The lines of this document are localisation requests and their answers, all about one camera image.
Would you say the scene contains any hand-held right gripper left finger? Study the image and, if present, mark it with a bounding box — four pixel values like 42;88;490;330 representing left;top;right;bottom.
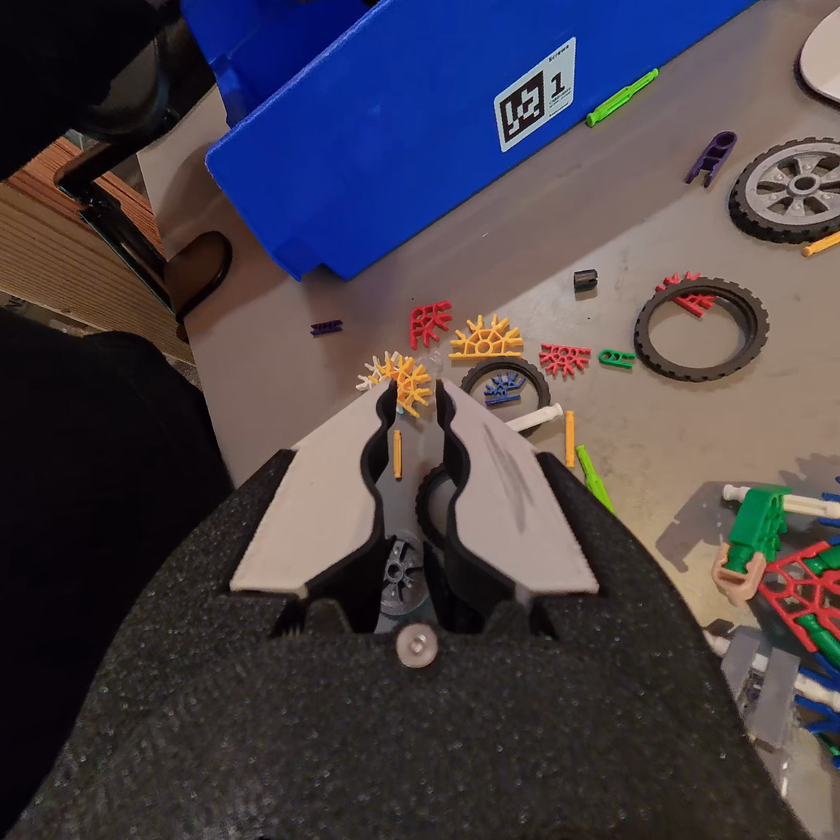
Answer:
228;378;400;599

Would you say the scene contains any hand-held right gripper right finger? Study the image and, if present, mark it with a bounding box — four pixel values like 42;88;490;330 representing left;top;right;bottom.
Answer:
434;378;601;603

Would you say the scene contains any yellow snowflake connector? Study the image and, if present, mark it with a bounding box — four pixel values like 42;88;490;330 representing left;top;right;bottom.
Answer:
371;351;434;419

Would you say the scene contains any black toy tyre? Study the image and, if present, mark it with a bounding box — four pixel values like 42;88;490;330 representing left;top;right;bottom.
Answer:
633;276;770;383
459;357;552;424
415;461;460;549

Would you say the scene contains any blue labelled storage bin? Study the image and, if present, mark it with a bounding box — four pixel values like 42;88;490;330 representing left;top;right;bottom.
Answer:
180;0;762;283

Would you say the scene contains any lime green toy rod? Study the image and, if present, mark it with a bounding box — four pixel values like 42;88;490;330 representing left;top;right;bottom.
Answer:
585;67;660;129
575;444;616;516

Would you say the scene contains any grey wheel hub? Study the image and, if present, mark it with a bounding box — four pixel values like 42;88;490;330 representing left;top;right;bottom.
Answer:
377;535;431;618

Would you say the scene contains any white toy rod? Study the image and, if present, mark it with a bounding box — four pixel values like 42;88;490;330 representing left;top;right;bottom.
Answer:
505;403;565;434

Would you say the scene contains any blue snowflake connector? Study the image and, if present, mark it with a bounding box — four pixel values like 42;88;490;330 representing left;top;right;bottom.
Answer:
483;371;528;404

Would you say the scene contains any white snowflake connector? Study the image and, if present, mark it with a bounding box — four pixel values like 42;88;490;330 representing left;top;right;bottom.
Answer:
356;354;401;393

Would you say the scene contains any red fan connector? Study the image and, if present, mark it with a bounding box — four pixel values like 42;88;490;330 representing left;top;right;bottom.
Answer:
656;271;718;319
409;301;454;350
538;343;593;378

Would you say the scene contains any yellow half-circle connector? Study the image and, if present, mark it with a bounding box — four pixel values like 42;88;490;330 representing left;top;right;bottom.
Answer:
449;315;525;361

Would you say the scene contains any person's torso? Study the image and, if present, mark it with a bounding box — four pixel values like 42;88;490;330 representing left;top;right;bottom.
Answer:
0;0;234;828

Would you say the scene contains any colourful toy model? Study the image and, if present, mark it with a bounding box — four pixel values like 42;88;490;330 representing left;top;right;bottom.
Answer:
712;453;840;769

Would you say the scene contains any black office chair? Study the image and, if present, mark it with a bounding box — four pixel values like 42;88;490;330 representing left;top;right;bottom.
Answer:
56;39;234;342

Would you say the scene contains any purple clip connector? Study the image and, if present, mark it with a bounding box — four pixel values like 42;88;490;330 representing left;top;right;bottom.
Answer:
684;131;739;189

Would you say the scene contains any toy wheel with grey hub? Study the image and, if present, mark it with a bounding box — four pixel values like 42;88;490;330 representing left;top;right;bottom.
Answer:
728;136;840;245

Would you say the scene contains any white desk stand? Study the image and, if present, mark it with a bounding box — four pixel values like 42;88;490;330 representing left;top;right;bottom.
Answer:
793;0;840;106

